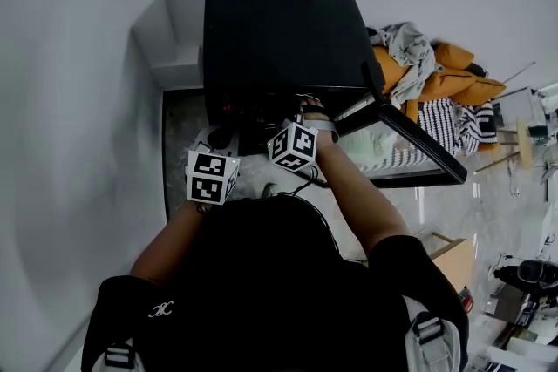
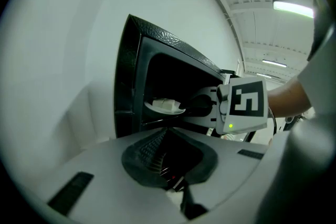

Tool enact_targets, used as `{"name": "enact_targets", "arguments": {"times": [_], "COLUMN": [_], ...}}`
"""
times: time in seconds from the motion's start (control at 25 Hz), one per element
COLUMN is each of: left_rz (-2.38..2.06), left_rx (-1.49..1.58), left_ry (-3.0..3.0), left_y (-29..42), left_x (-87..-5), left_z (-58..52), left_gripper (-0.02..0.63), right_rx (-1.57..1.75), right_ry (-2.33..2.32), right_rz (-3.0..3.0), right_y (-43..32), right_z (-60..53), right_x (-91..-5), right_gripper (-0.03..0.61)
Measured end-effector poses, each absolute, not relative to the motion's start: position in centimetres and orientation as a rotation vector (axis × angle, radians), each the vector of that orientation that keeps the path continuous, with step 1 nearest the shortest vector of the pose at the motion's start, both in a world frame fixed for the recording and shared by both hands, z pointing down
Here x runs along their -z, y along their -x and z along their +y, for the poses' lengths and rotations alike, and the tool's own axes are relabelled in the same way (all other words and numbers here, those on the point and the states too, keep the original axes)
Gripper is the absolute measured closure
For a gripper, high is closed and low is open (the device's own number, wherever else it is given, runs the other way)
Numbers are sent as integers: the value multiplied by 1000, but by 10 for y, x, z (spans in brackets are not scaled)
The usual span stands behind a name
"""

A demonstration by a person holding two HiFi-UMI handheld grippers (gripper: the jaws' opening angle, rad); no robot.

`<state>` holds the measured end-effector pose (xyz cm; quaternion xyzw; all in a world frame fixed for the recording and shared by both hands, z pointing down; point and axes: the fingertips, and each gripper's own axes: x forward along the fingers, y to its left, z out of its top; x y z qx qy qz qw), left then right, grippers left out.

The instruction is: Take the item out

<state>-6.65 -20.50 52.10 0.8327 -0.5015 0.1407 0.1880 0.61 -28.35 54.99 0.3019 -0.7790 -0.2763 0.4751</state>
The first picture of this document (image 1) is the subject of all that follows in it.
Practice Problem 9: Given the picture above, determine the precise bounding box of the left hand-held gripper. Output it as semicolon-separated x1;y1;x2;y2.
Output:
185;129;242;206

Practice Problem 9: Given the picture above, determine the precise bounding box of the black cabinet appliance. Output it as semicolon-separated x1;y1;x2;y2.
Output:
202;0;387;157

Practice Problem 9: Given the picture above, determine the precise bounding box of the person's black shirt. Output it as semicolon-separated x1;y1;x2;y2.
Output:
80;193;470;372

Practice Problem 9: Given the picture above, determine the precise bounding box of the person's left forearm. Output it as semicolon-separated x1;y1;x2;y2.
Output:
129;200;211;288

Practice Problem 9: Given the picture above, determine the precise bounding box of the row of dark red bottles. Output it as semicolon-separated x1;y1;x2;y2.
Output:
220;97;280;132

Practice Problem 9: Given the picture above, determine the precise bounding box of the gray crumpled cloth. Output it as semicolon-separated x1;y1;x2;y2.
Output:
370;21;445;106

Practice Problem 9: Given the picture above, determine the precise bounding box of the wooden round stool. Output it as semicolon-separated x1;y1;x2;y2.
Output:
474;117;537;173

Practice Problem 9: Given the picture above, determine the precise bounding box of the black cable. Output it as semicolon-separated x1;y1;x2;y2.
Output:
278;163;340;258

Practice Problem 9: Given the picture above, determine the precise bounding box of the metal rod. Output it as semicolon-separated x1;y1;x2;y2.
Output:
500;60;537;85
492;85;531;101

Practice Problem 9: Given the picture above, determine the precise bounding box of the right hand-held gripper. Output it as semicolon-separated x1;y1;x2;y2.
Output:
266;113;341;174

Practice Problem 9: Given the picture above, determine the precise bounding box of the black white striped cloth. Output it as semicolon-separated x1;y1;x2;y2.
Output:
417;98;499;157

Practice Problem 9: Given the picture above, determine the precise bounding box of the white machine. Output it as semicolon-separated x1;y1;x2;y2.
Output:
527;83;558;145

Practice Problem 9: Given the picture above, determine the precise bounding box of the gray backpack strap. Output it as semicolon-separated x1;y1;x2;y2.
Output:
399;294;462;372
103;338;137;372

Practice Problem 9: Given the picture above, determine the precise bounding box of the small red object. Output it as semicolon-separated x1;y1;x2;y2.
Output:
458;286;475;314

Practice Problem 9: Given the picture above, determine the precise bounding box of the orange pillow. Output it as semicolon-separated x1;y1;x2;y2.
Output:
431;41;476;71
372;45;412;121
418;71;509;106

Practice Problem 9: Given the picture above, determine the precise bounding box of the person's right hand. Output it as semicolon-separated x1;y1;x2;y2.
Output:
299;97;328;121

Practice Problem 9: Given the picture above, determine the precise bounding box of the person's right forearm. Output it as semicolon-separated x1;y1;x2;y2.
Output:
314;139;413;258

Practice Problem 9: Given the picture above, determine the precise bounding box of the black glass door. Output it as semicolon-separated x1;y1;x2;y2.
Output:
333;60;468;189

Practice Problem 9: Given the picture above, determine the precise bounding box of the black machine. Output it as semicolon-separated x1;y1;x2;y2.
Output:
492;259;558;291

